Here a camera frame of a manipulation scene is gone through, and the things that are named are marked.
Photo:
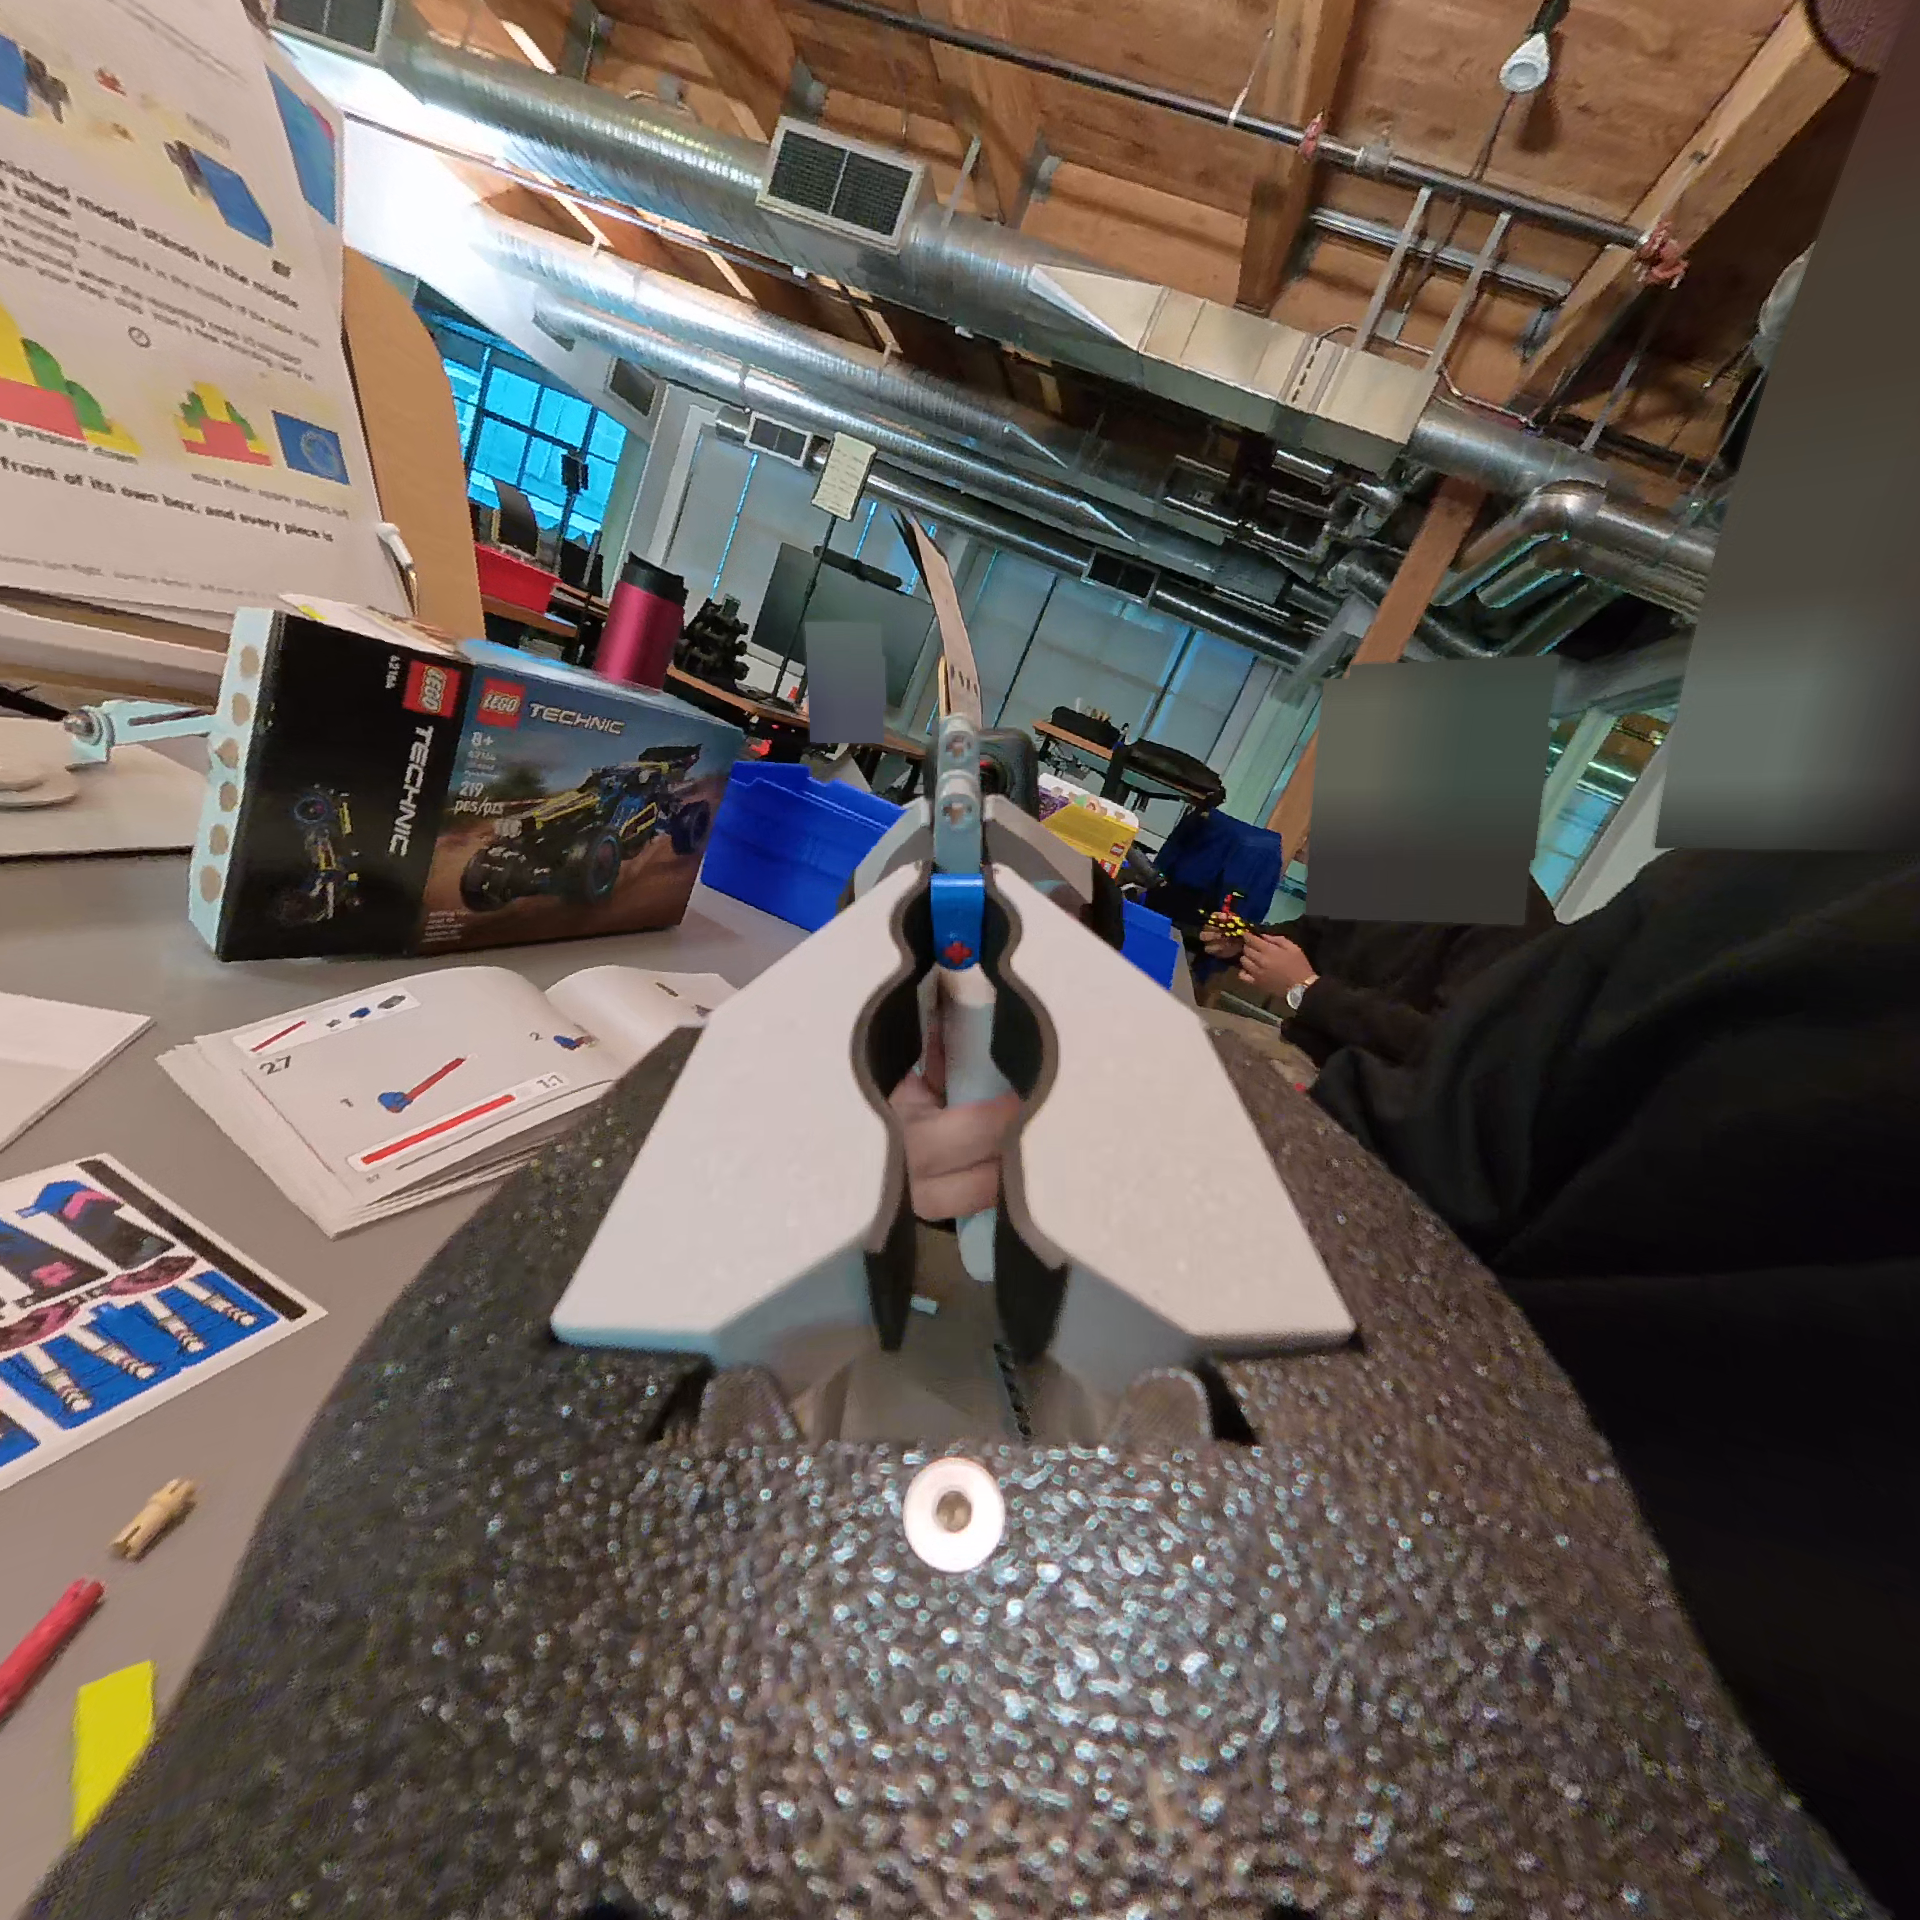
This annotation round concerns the small yellow black lego model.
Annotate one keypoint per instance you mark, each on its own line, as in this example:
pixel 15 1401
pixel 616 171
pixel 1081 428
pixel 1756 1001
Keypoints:
pixel 1226 918

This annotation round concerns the white dish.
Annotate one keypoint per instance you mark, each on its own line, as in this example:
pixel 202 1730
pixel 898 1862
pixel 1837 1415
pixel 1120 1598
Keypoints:
pixel 31 773

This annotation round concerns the white ceiling lamp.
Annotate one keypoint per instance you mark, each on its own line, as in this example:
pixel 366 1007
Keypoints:
pixel 1524 61

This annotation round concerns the maroon tumbler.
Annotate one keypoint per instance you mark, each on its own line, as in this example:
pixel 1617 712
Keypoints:
pixel 638 631

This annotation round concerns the blue cloth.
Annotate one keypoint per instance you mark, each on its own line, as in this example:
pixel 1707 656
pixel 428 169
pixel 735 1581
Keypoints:
pixel 1214 856

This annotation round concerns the printed paper instruction sheet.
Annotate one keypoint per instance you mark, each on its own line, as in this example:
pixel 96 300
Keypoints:
pixel 152 228

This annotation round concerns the open lego instruction booklet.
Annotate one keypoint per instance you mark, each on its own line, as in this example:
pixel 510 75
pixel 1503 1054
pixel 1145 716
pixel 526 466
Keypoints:
pixel 452 1079

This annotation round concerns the lego sticker sheet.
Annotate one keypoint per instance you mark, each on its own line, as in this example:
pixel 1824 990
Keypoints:
pixel 117 1320

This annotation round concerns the pale blue metal bracket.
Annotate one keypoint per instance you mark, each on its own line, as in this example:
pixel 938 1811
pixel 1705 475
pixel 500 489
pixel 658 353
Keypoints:
pixel 152 727

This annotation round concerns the dark computer monitor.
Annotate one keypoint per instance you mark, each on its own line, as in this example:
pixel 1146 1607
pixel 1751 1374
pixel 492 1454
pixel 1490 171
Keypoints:
pixel 777 593

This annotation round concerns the slim silver ventilation duct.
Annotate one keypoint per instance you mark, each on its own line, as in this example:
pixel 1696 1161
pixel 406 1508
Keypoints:
pixel 720 368

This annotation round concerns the grey blue lego axle assembly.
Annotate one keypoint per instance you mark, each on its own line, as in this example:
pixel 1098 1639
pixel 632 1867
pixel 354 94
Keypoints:
pixel 960 917

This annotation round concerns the tan lego pin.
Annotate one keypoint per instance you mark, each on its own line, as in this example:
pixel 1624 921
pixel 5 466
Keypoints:
pixel 155 1519

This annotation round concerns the blue plastic bin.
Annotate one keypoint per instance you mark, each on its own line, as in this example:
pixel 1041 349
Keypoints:
pixel 781 840

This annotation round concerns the person's black clothed torso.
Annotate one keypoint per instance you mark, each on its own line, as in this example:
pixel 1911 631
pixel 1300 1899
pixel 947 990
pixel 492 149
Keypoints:
pixel 1726 1199

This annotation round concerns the brown cardboard panel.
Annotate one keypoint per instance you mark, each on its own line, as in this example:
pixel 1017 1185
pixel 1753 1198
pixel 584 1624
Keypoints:
pixel 406 453

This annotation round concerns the yellow toy box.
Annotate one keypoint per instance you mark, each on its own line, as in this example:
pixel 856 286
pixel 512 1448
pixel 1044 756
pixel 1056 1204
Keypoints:
pixel 1107 828

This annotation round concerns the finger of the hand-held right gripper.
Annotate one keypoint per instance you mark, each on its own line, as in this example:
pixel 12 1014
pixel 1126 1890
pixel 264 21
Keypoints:
pixel 1050 846
pixel 891 846

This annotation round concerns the closed white lego booklet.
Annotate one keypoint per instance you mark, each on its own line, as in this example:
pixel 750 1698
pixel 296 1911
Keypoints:
pixel 61 1058

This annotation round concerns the black lego set box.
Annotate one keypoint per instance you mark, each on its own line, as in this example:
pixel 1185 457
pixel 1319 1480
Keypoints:
pixel 452 810

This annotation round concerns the black ceiling pipe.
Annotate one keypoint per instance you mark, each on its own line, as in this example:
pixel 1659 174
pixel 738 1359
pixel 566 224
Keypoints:
pixel 1198 113

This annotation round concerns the person's right hand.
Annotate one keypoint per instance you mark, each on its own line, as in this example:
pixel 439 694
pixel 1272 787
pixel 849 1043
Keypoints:
pixel 938 1153

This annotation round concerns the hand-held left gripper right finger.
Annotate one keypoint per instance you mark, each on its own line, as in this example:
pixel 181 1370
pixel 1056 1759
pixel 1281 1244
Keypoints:
pixel 1185 1187

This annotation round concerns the yellow lego beam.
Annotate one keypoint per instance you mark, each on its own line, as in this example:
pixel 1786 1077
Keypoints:
pixel 113 1742

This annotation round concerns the red plastic bin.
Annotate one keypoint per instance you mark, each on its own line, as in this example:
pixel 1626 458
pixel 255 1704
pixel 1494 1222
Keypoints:
pixel 517 578

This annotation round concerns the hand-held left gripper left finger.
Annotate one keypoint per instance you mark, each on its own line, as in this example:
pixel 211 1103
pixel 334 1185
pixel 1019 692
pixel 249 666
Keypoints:
pixel 720 1171

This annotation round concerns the white hanging sign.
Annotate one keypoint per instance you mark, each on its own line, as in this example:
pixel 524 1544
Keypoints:
pixel 846 479

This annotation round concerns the white vent grille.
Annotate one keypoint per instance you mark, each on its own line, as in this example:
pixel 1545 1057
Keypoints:
pixel 841 181

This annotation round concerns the large silver ventilation duct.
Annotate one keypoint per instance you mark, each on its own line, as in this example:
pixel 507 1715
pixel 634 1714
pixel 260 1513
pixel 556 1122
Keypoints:
pixel 632 135

